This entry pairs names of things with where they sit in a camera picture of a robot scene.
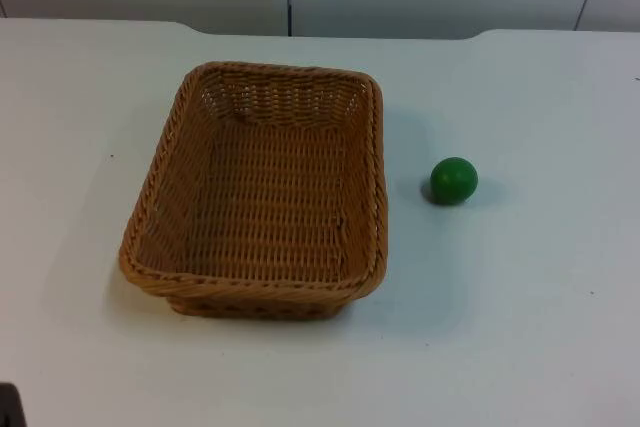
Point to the pale brown wicker basket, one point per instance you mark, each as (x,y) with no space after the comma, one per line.
(270,197)

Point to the green ball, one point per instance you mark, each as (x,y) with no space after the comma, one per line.
(454,181)

